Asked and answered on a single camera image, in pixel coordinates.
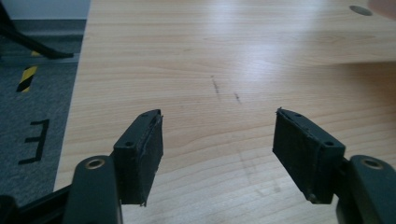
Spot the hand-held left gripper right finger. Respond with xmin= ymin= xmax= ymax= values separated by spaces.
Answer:
xmin=272 ymin=106 xmax=347 ymax=205

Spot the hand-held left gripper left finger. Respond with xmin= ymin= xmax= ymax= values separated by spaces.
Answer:
xmin=112 ymin=108 xmax=164 ymax=207

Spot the black tape floor mark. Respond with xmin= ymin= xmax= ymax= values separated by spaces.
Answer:
xmin=17 ymin=119 xmax=50 ymax=165

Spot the yellow black striped floor tape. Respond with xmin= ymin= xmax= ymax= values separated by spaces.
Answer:
xmin=16 ymin=64 xmax=38 ymax=93

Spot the reddish brown blurred object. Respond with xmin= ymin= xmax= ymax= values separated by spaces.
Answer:
xmin=366 ymin=0 xmax=396 ymax=21

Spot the black metal stand leg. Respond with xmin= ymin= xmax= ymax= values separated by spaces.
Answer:
xmin=0 ymin=0 xmax=75 ymax=61

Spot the grey round cable hole cover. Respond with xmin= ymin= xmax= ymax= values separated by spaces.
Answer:
xmin=348 ymin=5 xmax=374 ymax=17

